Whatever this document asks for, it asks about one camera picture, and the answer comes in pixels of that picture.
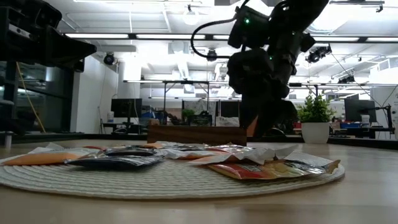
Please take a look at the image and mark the black tea packet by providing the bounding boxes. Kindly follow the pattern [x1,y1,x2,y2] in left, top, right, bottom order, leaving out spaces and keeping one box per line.
[64,154,166,171]
[190,115,213,127]
[104,147,158,157]

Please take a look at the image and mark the black aluminium table frame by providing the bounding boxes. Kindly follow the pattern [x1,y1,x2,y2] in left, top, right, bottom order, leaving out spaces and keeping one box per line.
[0,132,398,151]

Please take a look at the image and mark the round white ceiling lamp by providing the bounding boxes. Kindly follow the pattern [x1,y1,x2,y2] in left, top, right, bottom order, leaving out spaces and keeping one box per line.
[182,4,200,26]

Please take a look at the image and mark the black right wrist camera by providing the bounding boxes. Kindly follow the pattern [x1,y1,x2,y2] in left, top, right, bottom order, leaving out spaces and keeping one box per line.
[228,5,271,50]

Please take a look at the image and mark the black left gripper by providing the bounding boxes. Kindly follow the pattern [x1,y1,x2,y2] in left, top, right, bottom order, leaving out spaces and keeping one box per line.
[0,0,96,72]

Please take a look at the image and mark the white round woven placemat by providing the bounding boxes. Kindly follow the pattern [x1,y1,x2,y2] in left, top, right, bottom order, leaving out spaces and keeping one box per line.
[0,141,346,200]

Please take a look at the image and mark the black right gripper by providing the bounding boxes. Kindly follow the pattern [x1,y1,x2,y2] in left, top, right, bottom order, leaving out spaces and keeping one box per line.
[227,48,299,138]

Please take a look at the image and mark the black ceiling spotlight cluster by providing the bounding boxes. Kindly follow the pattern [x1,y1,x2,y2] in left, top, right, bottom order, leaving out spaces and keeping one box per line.
[305,44,333,65]

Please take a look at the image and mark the yellow hanging cable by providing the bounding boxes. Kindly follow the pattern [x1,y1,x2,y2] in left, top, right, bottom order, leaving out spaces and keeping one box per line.
[15,61,47,134]

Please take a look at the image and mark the small background green plant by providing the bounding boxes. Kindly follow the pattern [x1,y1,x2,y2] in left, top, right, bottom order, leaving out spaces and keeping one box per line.
[182,108,196,125]

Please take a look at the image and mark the black background rig frame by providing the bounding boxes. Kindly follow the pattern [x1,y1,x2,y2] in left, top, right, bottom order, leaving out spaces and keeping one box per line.
[123,80,229,125]

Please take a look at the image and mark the brown wooden three-compartment tray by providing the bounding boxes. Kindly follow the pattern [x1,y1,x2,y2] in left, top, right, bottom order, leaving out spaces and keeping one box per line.
[147,124,248,147]

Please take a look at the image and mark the black right camera cable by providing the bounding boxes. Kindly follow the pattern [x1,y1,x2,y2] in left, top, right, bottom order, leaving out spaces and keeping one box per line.
[190,17,239,60]

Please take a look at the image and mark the dark background screen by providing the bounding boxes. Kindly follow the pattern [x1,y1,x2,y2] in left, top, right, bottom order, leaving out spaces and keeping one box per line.
[219,100,241,118]

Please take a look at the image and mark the black beam with light strips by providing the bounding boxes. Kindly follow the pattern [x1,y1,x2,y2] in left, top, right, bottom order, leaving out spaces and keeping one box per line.
[58,32,398,44]

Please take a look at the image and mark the orange partition wall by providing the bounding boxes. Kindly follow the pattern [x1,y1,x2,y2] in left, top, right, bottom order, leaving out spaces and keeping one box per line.
[247,115,259,138]

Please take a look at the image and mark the green plant in white pot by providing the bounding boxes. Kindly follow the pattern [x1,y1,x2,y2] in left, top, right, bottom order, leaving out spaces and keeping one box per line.
[295,93,336,144]

